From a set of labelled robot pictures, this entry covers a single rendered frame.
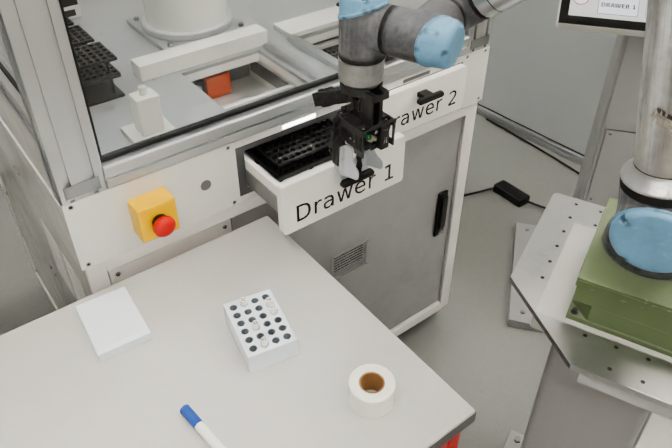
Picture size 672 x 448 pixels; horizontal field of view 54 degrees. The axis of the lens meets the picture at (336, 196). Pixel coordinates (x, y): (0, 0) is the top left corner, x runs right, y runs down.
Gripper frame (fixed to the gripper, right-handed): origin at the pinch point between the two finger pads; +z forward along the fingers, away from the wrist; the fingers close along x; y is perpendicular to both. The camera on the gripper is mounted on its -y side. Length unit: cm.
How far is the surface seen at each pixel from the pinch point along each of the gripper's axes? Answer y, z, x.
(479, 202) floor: -52, 91, 108
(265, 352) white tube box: 17.6, 10.9, -30.7
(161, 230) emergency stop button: -9.6, 2.8, -33.9
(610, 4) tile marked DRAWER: -7, -10, 86
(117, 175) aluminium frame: -17.1, -5.9, -36.9
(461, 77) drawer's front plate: -14.9, 0.4, 44.3
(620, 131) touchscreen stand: -1, 29, 99
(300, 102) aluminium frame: -16.6, -7.3, 0.4
